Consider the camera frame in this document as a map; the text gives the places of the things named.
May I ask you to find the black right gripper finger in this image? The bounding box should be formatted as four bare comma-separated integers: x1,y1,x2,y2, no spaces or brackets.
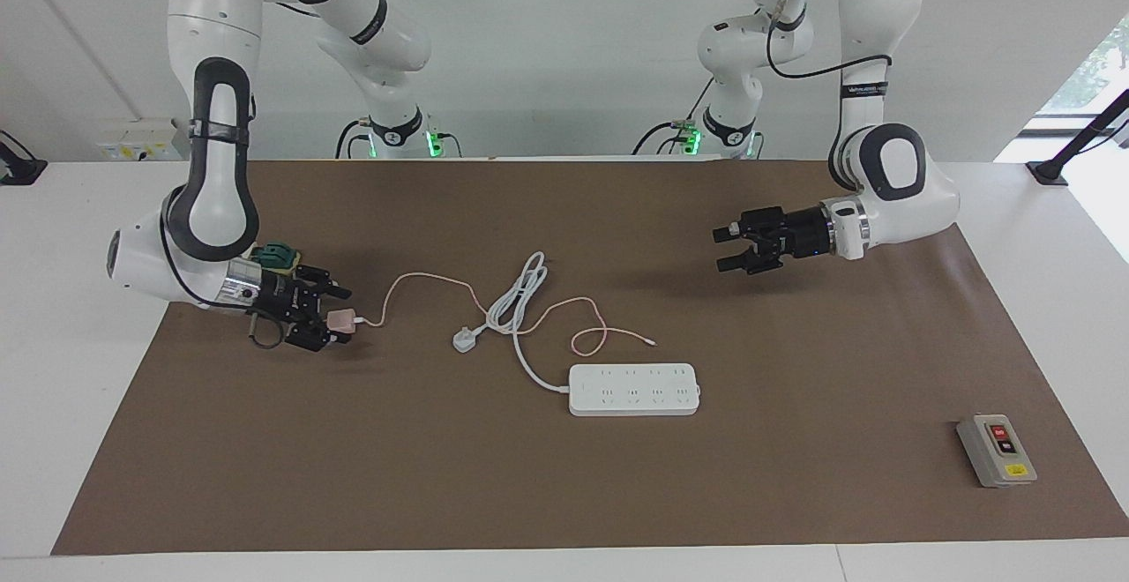
286,324,353,354
303,268,353,302

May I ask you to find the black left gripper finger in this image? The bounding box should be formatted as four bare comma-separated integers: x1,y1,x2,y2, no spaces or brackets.
712,211,762,244
715,246,767,277

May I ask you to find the pink charging cable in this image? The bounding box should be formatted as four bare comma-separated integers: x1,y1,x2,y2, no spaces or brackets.
357,271,659,359

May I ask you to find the white power strip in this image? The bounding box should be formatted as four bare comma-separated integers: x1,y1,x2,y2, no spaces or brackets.
567,362,703,418

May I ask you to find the brown table mat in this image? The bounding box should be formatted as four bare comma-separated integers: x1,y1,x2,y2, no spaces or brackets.
50,159,1129,557

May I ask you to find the black table clamp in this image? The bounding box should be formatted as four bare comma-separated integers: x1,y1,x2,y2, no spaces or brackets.
0,130,48,187

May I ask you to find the black slanted stand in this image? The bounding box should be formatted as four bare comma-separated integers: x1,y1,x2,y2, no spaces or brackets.
1025,88,1129,187

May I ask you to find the bright window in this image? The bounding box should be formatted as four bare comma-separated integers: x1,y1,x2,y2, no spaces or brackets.
1023,16,1129,138

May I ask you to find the green knife switch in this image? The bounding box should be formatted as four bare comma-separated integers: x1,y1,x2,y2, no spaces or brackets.
250,242,303,277

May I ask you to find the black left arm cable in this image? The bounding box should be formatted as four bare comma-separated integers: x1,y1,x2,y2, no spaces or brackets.
764,0,893,81

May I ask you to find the white power cord with plug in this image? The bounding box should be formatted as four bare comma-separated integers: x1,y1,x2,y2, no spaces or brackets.
452,251,574,392

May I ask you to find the white wall outlet box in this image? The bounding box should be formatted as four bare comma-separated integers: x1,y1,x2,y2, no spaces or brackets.
93,118,183,163

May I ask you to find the grey on-off switch box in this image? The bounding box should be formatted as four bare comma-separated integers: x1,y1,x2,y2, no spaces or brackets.
956,413,1039,489

